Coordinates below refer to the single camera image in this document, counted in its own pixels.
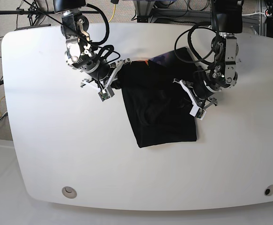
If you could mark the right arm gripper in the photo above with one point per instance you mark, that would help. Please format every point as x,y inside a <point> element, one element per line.
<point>98,73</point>

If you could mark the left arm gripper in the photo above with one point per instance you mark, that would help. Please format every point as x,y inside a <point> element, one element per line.
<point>205,84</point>

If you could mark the black T-shirt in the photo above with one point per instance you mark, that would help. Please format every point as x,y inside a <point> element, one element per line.
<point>158,108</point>

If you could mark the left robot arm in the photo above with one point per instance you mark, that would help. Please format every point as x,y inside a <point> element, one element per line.
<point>226,21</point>

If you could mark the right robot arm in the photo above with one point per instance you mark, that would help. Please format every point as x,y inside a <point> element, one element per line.
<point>82,53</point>

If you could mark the black tripod stand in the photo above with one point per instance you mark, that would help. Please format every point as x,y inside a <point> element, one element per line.
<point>34,13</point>

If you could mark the grommet hole with dark plug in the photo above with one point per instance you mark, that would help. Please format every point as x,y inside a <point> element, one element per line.
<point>269,191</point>

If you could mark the empty silver grommet hole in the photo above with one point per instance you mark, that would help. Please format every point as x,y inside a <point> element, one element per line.
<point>69,192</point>

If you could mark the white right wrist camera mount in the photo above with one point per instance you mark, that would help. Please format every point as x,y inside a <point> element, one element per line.
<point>107,92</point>

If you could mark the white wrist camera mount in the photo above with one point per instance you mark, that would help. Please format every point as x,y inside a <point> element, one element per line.
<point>199,104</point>
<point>107,92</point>

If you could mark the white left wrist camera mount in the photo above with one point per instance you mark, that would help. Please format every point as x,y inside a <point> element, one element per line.
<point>199,104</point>

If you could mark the grey metal frame base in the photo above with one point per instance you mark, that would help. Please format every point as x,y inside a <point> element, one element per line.
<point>159,11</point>

